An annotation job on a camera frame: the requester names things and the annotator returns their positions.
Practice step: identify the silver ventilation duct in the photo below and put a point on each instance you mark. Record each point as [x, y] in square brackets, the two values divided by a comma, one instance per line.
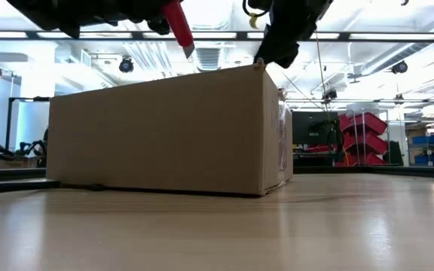
[207, 56]

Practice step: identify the red box cutter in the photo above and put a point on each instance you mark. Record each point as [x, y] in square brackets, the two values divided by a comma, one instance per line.
[179, 26]

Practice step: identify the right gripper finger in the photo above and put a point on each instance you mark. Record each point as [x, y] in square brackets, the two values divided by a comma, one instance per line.
[261, 54]
[285, 52]

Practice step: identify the background cardboard box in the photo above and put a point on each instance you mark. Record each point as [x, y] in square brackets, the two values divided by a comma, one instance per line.
[17, 162]

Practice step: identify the red storage bin rack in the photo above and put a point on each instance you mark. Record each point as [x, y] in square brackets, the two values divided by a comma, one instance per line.
[364, 139]

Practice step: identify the black background frame stand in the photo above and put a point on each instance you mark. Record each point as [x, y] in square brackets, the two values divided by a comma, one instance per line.
[8, 131]

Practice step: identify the brown cardboard shipping box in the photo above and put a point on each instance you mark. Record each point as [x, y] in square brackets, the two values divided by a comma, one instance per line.
[156, 131]

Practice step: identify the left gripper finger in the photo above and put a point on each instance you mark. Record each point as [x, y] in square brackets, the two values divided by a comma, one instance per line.
[157, 26]

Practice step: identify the blue storage bins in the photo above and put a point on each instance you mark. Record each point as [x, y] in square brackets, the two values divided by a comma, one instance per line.
[428, 140]

